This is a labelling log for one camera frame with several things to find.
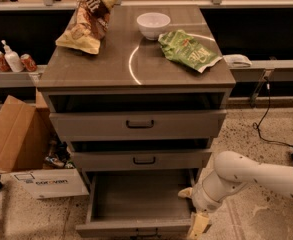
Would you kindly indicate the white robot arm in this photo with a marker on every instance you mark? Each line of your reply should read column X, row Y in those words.
column 230, row 174

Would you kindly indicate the white folded cloth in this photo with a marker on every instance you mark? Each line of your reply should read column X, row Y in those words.
column 237, row 60

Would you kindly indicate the red soda can right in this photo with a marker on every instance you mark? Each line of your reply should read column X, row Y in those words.
column 28, row 63

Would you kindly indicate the grey bottom drawer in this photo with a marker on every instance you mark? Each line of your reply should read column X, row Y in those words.
column 138, row 204

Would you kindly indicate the grey drawer cabinet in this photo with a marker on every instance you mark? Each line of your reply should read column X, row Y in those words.
column 131, row 74

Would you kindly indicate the white pump bottle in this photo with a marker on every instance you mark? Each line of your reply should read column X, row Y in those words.
column 12, row 58

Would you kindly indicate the white ceramic bowl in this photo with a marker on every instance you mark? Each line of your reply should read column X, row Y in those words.
column 152, row 24

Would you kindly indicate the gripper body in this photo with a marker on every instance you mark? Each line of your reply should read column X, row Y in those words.
column 200, row 197

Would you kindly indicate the grey top drawer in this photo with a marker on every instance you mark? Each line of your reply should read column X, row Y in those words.
column 149, row 125

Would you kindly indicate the red soda can left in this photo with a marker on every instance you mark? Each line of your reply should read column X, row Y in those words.
column 4, row 67

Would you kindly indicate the grey middle drawer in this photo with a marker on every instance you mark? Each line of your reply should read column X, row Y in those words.
column 141, row 160

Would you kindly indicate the red soda can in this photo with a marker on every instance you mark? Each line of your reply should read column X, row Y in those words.
column 28, row 63
column 4, row 67

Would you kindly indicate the brown yellow chip bag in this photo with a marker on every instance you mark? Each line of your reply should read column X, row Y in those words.
column 88, row 26

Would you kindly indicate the grey wall shelf rail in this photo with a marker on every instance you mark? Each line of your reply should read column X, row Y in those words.
column 21, row 79

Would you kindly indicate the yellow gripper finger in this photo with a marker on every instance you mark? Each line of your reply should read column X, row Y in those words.
column 185, row 193

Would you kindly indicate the green chip bag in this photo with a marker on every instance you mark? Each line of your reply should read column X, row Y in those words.
column 180, row 47

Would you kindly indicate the brown cardboard box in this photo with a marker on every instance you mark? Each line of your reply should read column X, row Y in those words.
column 24, row 142

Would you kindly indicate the grey drawer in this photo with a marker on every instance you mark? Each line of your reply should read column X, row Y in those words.
column 138, row 204
column 149, row 125
column 141, row 160

